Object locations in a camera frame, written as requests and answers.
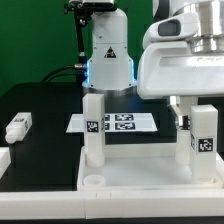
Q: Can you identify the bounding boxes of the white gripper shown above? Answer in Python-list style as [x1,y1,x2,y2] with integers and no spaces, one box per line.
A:
[137,41,224,130]

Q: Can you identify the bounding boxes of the white desk top tray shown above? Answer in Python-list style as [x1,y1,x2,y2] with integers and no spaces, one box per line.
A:
[77,143,224,191]

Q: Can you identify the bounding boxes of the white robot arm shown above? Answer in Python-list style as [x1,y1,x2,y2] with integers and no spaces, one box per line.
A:
[83,0,224,99]

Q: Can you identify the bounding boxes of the white marker sheet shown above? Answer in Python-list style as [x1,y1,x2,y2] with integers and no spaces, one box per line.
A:
[66,113,157,133]

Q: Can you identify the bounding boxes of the white front fence bar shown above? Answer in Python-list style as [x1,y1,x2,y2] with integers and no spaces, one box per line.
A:
[0,189,224,220]

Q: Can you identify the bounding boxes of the white left fence block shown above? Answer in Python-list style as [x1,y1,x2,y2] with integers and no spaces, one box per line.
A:
[0,147,11,179]

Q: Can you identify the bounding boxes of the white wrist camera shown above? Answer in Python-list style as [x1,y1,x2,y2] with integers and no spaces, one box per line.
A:
[142,12,199,48]

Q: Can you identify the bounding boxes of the black cables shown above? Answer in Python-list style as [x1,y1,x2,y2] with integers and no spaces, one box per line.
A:
[40,65,88,84]

